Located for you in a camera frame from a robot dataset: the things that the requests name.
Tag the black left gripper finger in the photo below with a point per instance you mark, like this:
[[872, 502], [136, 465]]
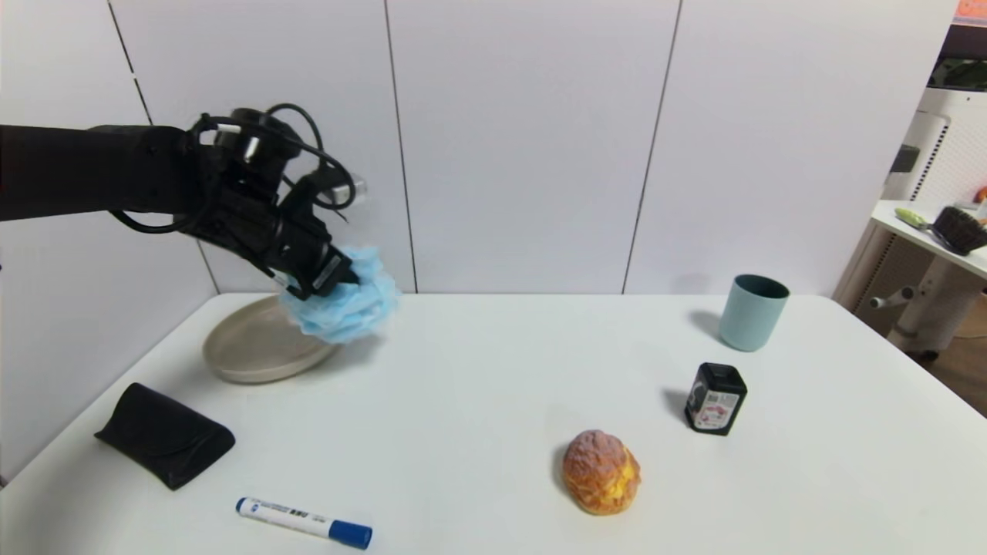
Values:
[[347, 276]]

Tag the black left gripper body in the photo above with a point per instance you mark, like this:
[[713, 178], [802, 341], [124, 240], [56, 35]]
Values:
[[327, 271]]

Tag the light blue bath loofah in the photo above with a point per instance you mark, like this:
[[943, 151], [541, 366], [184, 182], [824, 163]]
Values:
[[351, 304]]

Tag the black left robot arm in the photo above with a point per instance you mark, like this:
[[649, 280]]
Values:
[[77, 171]]

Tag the beige round plate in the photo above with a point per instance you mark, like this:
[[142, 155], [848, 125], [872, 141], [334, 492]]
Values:
[[250, 347]]

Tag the black glasses case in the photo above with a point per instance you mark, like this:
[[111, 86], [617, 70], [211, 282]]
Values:
[[164, 434]]

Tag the white marker with blue cap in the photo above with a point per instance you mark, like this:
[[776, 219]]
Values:
[[299, 520]]

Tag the cream puff bread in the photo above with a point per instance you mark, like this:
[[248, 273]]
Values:
[[601, 472]]

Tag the black square tin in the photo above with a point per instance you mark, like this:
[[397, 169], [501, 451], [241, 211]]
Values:
[[715, 398]]

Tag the teal plastic cup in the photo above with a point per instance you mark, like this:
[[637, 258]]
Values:
[[750, 314]]

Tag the white pegboard panel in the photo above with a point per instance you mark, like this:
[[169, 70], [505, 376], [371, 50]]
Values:
[[925, 166]]

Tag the white side table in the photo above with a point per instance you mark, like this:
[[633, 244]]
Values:
[[937, 293]]

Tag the black bristle brush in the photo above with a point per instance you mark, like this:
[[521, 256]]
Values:
[[958, 230]]

